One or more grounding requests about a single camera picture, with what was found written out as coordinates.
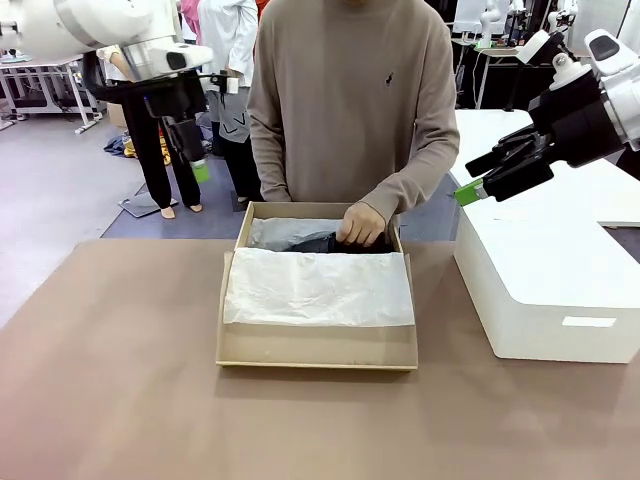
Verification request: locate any grey mannequin base plate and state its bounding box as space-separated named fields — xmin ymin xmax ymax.
xmin=118 ymin=193 xmax=180 ymax=219

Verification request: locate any white background workbench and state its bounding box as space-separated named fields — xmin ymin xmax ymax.
xmin=0 ymin=53 xmax=105 ymax=135

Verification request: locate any small cardboard floor box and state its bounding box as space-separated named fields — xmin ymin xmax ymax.
xmin=107 ymin=102 xmax=129 ymax=130

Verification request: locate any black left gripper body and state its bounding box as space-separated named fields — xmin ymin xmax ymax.
xmin=144 ymin=74 xmax=209 ymax=121

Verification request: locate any black leather buckle shoe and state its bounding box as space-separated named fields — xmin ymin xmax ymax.
xmin=333 ymin=230 xmax=394 ymax=254
xmin=285 ymin=230 xmax=341 ymax=254

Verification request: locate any brown cardboard shoe box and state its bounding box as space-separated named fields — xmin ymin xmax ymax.
xmin=215 ymin=201 xmax=419 ymax=372

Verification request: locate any white tissue paper sheet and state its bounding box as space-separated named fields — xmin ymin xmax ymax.
xmin=222 ymin=215 xmax=416 ymax=329

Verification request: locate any beige background table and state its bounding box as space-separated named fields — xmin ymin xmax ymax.
xmin=452 ymin=42 xmax=534 ymax=111

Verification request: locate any mannequin in white jacket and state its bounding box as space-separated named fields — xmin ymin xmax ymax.
xmin=97 ymin=44 xmax=207 ymax=221

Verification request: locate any person in beige sweater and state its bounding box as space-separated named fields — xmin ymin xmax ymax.
xmin=247 ymin=0 xmax=461 ymax=241

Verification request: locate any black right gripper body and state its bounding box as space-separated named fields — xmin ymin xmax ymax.
xmin=527 ymin=67 xmax=626 ymax=169

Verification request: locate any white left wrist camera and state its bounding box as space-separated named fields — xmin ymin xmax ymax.
xmin=197 ymin=69 xmax=241 ymax=96

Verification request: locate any person's left forearm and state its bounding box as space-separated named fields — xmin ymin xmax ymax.
xmin=357 ymin=134 xmax=461 ymax=224

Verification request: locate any person's right forearm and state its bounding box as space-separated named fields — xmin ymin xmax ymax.
xmin=248 ymin=119 xmax=294 ymax=204

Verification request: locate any pink garment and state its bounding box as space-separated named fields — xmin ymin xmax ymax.
xmin=179 ymin=0 xmax=202 ymax=47

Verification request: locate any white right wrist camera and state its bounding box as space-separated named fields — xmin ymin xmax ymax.
xmin=514 ymin=29 xmax=596 ymax=94

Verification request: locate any person in white shirt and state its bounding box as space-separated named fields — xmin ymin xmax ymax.
xmin=197 ymin=0 xmax=265 ymax=204

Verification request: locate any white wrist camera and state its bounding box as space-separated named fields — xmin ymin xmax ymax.
xmin=197 ymin=69 xmax=241 ymax=96
xmin=514 ymin=29 xmax=596 ymax=94

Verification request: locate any clothes pile on floor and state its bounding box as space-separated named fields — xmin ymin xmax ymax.
xmin=103 ymin=127 xmax=214 ymax=165

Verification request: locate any white foam box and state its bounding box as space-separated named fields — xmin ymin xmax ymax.
xmin=453 ymin=192 xmax=640 ymax=365

